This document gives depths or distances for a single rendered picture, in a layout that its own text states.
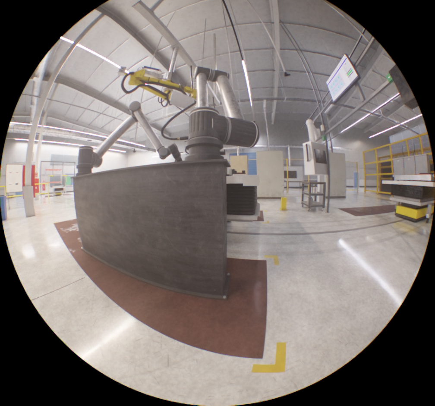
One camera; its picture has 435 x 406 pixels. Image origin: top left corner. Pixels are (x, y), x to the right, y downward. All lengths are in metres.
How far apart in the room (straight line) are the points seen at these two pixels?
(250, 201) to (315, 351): 1.41
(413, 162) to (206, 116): 8.57
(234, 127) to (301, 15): 10.26
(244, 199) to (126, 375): 1.68
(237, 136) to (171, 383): 1.38
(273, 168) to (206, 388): 6.21
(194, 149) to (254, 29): 10.10
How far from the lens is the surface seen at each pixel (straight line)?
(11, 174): 8.89
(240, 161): 6.27
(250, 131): 0.95
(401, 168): 9.03
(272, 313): 1.00
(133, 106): 1.88
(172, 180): 0.80
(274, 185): 6.11
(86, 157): 1.84
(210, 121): 0.84
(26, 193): 5.69
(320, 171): 3.63
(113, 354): 0.95
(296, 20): 10.76
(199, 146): 0.79
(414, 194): 3.92
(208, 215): 0.75
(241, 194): 1.49
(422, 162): 8.38
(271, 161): 6.15
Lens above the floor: 0.79
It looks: 3 degrees down
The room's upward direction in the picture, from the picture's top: 1 degrees counter-clockwise
